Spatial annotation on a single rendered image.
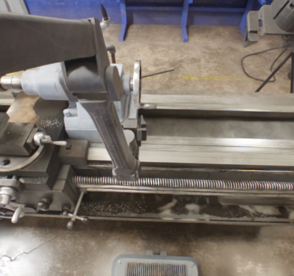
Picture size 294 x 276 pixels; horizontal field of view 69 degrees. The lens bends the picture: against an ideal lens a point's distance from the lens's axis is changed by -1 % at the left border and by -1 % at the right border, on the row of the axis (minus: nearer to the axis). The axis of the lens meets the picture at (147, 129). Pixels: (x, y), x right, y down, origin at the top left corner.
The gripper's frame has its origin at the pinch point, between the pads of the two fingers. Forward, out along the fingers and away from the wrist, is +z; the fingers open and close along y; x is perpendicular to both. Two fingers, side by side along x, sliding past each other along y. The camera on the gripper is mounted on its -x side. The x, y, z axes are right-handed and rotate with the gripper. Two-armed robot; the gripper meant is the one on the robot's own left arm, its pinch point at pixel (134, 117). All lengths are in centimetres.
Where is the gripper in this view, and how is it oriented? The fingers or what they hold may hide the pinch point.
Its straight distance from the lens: 86.0
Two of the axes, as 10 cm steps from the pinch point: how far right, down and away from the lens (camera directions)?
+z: 0.4, -7.7, 6.3
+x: 0.0, 6.4, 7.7
